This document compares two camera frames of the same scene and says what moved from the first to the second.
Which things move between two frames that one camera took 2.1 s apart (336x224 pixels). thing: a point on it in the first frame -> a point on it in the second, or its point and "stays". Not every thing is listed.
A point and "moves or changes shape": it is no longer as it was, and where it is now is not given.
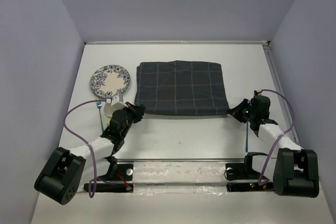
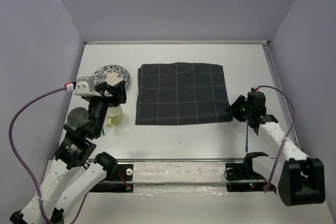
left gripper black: (136, 111) -> (118, 90)
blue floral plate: (106, 81) stays
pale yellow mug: (108, 110) stays
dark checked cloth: (178, 87) moves or changes shape
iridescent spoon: (247, 141) stays
